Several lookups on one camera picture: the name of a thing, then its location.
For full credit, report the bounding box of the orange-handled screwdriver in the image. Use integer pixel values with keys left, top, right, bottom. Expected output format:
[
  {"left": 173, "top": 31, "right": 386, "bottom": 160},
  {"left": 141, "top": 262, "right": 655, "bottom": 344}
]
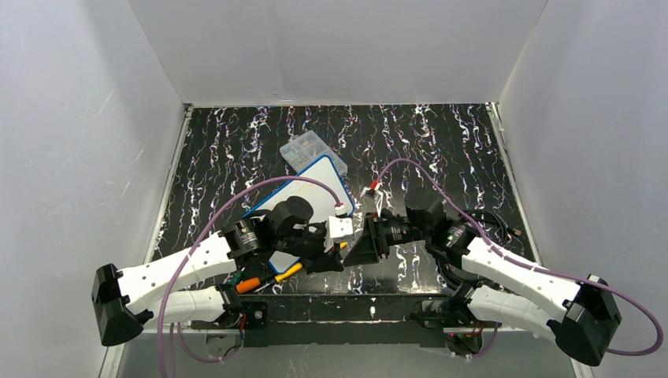
[{"left": 236, "top": 275, "right": 283, "bottom": 295}]

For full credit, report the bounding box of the black coiled cable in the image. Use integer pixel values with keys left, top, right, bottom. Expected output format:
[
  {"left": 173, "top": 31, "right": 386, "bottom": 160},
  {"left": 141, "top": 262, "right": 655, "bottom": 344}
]
[{"left": 434, "top": 208, "right": 523, "bottom": 293}]

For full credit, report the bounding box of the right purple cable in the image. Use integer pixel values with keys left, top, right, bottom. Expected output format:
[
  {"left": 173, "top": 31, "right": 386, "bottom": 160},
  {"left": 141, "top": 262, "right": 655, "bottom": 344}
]
[{"left": 370, "top": 157, "right": 665, "bottom": 361}]

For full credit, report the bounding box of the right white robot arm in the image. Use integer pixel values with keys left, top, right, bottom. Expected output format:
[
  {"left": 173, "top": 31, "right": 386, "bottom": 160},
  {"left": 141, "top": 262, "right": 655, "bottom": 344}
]
[{"left": 343, "top": 188, "right": 622, "bottom": 366}]

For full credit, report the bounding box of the clear plastic organizer box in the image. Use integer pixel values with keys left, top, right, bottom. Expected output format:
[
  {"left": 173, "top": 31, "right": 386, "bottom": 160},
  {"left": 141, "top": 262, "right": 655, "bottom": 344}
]
[{"left": 279, "top": 130, "right": 347, "bottom": 176}]

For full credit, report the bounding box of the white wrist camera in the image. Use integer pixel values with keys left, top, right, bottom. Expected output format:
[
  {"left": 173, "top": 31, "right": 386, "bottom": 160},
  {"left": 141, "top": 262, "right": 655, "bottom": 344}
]
[
  {"left": 360, "top": 180, "right": 386, "bottom": 213},
  {"left": 324, "top": 203, "right": 354, "bottom": 252}
]

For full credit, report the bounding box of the yellow-handled screwdriver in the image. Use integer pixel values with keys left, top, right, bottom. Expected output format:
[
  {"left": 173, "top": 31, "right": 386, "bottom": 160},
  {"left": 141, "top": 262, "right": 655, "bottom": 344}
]
[{"left": 255, "top": 262, "right": 303, "bottom": 292}]

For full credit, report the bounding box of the green-handled screwdriver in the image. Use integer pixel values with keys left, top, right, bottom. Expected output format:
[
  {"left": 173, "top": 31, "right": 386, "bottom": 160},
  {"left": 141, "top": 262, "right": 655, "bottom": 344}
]
[{"left": 226, "top": 252, "right": 257, "bottom": 286}]

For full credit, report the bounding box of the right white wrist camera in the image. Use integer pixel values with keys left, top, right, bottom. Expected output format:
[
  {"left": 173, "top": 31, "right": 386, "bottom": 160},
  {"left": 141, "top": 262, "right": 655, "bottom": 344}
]
[{"left": 360, "top": 180, "right": 386, "bottom": 213}]

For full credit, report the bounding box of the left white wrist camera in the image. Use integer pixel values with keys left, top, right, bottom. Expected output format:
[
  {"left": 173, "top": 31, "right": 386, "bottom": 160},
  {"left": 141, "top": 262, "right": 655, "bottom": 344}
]
[{"left": 324, "top": 203, "right": 354, "bottom": 252}]

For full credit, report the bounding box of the aluminium frame rail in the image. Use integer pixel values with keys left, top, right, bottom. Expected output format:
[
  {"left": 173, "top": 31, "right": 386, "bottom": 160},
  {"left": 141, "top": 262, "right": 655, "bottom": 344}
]
[{"left": 98, "top": 295, "right": 593, "bottom": 378}]

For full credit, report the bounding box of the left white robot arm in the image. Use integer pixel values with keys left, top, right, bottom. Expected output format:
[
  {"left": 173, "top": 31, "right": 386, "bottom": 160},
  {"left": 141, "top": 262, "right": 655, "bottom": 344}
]
[{"left": 91, "top": 196, "right": 354, "bottom": 347}]

